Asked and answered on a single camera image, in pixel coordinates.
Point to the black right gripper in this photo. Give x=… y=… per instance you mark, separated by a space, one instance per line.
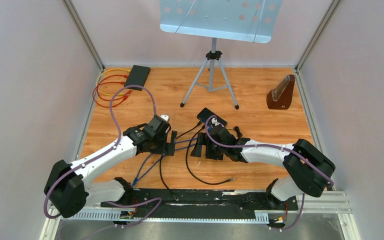
x=197 y=152

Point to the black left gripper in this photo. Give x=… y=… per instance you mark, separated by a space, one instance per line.
x=167 y=149

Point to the black network switch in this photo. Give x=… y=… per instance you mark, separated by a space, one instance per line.
x=205 y=114

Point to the black power adapter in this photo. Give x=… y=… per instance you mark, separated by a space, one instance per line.
x=238 y=132

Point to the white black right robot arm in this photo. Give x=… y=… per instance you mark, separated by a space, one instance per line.
x=309 y=170

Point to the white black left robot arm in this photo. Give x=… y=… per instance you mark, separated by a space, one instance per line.
x=71 y=186

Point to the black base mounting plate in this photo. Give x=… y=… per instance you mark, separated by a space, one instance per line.
x=208 y=203

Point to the brown wooden metronome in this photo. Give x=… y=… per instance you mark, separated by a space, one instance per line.
x=280 y=97

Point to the light blue music stand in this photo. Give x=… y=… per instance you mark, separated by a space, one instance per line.
x=239 y=20

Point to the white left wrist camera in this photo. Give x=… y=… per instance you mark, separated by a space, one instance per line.
x=165 y=117

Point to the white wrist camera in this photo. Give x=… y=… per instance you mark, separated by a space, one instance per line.
x=165 y=117
x=214 y=122

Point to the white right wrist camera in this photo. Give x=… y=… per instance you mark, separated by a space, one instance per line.
x=214 y=122

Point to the black spare switch box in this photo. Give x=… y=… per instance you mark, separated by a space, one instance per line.
x=137 y=77

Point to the aluminium frame rail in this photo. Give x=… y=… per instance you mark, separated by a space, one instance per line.
x=328 y=217

